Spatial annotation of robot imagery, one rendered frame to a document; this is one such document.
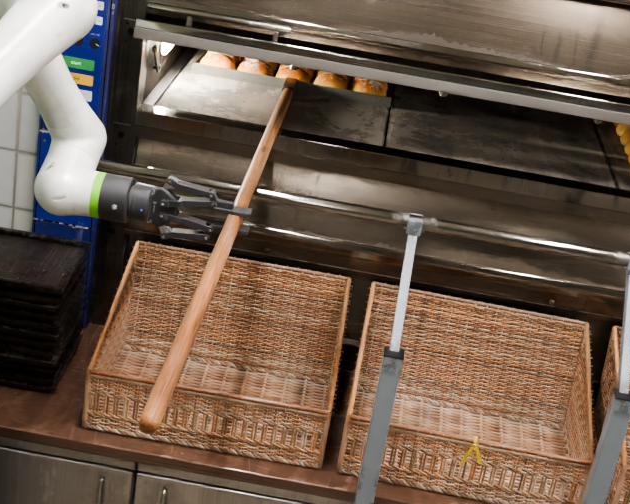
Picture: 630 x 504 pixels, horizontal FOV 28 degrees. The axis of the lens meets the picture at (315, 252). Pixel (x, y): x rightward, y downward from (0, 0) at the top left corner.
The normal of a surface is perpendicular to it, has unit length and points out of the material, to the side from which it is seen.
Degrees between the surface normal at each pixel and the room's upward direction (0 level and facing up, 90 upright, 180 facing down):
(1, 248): 0
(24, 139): 90
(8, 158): 90
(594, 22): 70
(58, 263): 0
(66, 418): 0
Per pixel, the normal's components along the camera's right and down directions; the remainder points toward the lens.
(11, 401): 0.15, -0.91
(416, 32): -0.04, 0.05
